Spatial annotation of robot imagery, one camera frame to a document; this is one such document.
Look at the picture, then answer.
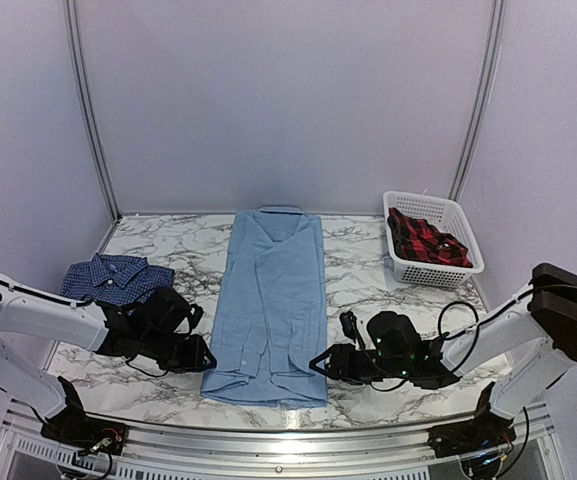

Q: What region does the red black plaid shirt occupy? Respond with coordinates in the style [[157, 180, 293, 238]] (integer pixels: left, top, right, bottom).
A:
[[387, 207, 473, 268]]

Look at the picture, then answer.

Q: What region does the aluminium corner post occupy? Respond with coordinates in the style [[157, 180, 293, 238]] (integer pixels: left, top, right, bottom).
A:
[[63, 0, 122, 223], [448, 0, 507, 202]]

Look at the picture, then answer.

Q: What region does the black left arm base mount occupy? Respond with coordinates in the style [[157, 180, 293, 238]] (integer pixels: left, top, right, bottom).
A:
[[40, 376, 127, 455]]

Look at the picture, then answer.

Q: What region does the white plastic laundry basket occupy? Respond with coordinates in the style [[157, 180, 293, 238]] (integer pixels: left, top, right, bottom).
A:
[[383, 191, 485, 288]]

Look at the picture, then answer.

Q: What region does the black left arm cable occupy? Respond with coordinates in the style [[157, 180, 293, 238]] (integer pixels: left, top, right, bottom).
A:
[[0, 274, 199, 426]]

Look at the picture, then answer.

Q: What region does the aluminium corner post left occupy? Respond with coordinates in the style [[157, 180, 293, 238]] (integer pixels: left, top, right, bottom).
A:
[[63, 0, 122, 223]]

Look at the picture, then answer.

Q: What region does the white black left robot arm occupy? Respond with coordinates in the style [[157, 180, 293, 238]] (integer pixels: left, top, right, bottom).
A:
[[0, 274, 217, 445]]

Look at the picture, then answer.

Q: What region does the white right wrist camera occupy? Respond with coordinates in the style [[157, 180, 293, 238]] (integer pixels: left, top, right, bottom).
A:
[[339, 311, 360, 343]]

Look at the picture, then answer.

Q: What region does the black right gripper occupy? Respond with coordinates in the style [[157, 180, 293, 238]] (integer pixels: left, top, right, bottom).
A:
[[310, 344, 411, 386]]

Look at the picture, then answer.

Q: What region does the navy checked folded shirt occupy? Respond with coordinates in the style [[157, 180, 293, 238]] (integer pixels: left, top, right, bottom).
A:
[[60, 254, 175, 306]]

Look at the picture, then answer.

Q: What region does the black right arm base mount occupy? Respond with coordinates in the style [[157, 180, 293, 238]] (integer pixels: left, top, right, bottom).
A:
[[427, 382, 517, 458]]

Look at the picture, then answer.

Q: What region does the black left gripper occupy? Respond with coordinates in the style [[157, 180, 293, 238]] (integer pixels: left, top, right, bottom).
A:
[[141, 330, 217, 374]]

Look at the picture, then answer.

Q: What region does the aluminium corner post right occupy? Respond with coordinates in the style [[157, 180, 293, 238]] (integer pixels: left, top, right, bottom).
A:
[[448, 0, 507, 202]]

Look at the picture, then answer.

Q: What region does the light blue long sleeve shirt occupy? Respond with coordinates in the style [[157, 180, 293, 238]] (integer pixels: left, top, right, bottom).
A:
[[201, 207, 328, 409]]

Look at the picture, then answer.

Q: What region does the aluminium front frame rail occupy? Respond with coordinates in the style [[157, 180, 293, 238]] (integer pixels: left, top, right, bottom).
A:
[[0, 394, 569, 480]]

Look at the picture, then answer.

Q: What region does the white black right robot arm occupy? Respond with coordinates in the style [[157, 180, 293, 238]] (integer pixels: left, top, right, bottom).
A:
[[309, 263, 577, 448]]

